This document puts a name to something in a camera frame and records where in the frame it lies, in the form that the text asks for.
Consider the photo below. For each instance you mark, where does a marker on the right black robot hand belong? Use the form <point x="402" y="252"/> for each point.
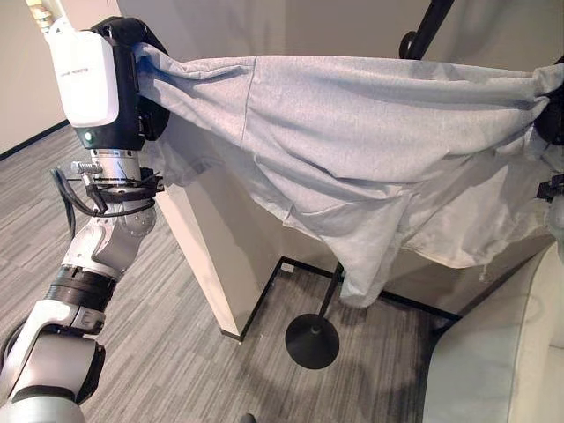
<point x="553" y="121"/>

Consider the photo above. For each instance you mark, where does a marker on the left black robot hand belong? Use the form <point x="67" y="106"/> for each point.
<point x="88" y="83"/>

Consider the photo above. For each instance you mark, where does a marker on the light grey t-shirt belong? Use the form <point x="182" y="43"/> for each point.
<point x="352" y="154"/>

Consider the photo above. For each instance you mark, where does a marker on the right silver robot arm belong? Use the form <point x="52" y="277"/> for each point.
<point x="553" y="194"/>

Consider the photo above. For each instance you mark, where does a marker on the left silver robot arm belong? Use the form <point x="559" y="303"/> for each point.
<point x="66" y="282"/>

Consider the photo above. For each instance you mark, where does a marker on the light grey sofa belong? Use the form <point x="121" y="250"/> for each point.
<point x="498" y="348"/>

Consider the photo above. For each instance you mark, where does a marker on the black clothes rack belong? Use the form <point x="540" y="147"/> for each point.
<point x="324" y="308"/>

